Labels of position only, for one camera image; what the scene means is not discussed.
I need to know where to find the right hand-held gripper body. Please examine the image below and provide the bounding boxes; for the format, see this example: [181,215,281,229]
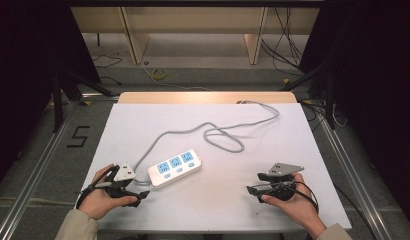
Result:
[257,162,306,202]

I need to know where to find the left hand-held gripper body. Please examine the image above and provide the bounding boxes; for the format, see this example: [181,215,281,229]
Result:
[104,162,138,198]

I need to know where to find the white power strip blue sockets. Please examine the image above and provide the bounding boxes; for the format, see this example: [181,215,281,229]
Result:
[147,149,203,189]

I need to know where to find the grey power strip cable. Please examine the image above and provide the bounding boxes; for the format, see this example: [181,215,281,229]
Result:
[132,99,281,185]

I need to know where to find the person's left hand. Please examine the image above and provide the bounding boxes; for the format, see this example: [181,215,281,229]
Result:
[77,163,138,221]

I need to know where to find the person's right hand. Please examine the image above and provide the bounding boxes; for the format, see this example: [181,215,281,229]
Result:
[261,172,328,240]

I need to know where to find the white table cover sheet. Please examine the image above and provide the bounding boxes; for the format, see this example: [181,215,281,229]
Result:
[75,102,353,233]

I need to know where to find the black metal stand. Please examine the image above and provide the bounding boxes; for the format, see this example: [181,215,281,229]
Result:
[280,58,338,131]
[50,64,116,134]

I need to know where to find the yellow tape roll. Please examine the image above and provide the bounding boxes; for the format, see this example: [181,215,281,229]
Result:
[150,67,168,81]

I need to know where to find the black curtain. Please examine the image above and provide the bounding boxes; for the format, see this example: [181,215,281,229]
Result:
[298,0,410,232]
[0,0,103,193]

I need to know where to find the light wooden bench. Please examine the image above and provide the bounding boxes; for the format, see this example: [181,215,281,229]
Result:
[70,6,321,66]

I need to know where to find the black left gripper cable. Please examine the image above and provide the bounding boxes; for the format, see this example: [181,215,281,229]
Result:
[74,165,121,210]

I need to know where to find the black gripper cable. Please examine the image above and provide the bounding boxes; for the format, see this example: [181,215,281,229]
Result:
[247,179,320,215]
[74,165,121,210]

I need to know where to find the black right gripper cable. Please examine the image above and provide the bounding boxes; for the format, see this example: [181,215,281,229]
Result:
[247,179,320,215]

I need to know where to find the aluminium floor rail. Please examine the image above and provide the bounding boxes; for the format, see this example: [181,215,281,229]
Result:
[0,94,121,240]
[301,98,396,240]

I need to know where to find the white floor cable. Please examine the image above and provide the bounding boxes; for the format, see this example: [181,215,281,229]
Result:
[140,61,215,93]

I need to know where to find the thin black floor cable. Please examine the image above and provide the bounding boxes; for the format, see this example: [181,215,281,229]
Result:
[92,52,124,86]

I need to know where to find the bundle of black cables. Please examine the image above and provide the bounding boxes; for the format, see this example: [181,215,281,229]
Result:
[260,7,306,74]

